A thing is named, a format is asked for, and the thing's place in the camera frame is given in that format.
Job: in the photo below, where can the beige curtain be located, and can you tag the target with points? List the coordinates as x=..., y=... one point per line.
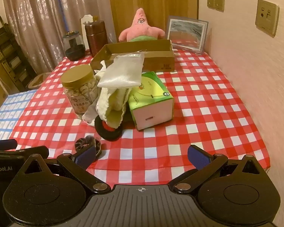
x=37, y=16

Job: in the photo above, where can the beige basket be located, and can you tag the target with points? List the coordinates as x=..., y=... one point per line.
x=37, y=80

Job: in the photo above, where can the large beige wall socket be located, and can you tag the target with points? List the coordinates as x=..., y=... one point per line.
x=267, y=16

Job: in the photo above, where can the wooden door panel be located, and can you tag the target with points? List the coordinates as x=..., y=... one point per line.
x=168, y=0

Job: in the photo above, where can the green tissue pack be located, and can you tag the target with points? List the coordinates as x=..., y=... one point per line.
x=151, y=92

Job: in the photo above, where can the black round pad red centre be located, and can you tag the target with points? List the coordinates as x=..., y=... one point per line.
x=108, y=133

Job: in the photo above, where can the blue checked blanket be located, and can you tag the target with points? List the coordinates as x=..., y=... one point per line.
x=9, y=113

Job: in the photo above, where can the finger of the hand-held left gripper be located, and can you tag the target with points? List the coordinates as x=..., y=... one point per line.
x=4, y=144
x=35, y=152

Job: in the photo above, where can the white and green cloths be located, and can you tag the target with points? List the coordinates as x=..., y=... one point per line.
x=108, y=104

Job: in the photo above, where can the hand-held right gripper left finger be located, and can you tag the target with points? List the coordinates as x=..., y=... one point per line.
x=86, y=157

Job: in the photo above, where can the brown cardboard box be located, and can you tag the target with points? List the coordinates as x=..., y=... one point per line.
x=156, y=61

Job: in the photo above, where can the dark metal folding rack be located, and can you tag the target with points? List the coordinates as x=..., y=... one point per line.
x=7, y=52

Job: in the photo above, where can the brown metal canister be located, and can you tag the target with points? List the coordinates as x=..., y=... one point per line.
x=95, y=40

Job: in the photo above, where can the red checkered tablecloth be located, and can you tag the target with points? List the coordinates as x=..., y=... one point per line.
x=203, y=113

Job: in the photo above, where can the pink starfish plush toy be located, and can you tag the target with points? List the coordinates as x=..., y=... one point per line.
x=139, y=28

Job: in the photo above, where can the glass jar with dark base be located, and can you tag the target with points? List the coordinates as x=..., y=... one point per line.
x=73, y=52

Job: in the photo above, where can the white fabric pouch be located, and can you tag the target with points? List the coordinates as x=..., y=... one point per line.
x=123, y=73

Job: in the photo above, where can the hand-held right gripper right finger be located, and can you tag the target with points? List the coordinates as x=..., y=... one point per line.
x=198, y=157

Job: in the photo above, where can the nut jar with gold lid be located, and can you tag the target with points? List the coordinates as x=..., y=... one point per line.
x=78, y=94

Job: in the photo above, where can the white chair back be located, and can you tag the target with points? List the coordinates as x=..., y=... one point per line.
x=86, y=19

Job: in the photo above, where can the clear acrylic picture frame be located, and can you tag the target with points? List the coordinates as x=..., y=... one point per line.
x=184, y=32

